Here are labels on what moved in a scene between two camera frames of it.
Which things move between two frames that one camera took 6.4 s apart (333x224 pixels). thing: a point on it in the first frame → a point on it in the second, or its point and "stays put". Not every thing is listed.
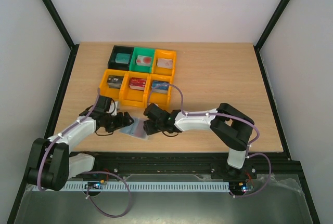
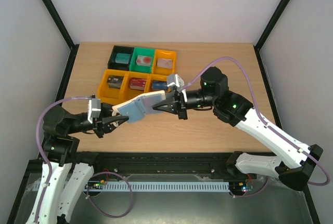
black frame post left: (58, 20) stays put
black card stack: (114, 81) stays put
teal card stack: (123, 58) stays put
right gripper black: (150, 126) → (179, 105)
